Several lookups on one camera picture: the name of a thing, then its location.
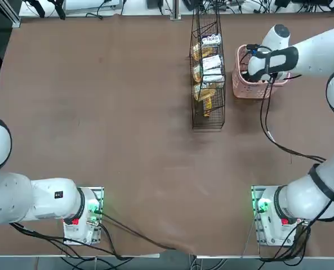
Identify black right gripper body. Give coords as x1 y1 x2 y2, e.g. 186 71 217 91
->
241 70 266 84

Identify pink plastic basket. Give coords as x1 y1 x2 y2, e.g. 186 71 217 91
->
231 44 293 100

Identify yellow red biscuit packet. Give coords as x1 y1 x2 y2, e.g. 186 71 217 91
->
198 88 217 118

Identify white packet blue print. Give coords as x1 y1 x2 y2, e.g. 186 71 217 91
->
200 33 221 48

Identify white board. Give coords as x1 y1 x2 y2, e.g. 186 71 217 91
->
64 0 122 12

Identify black stand leg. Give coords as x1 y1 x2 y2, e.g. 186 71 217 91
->
50 0 66 21
25 0 46 18

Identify aluminium profile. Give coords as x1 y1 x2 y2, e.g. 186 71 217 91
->
0 0 22 29

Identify black wire shelf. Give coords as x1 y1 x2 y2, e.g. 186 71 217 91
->
189 5 227 132

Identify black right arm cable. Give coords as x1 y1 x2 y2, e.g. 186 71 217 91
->
245 43 328 164

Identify aluminium post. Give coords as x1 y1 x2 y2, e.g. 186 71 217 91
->
169 0 182 21

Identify black right base cables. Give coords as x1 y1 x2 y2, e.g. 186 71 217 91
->
259 219 314 267

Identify black base cables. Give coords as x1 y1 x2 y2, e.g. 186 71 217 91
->
259 219 314 267
8 220 131 261

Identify black table cable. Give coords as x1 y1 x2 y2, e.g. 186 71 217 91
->
100 212 179 251

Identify black left base cables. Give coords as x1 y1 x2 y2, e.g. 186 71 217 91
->
8 220 131 261

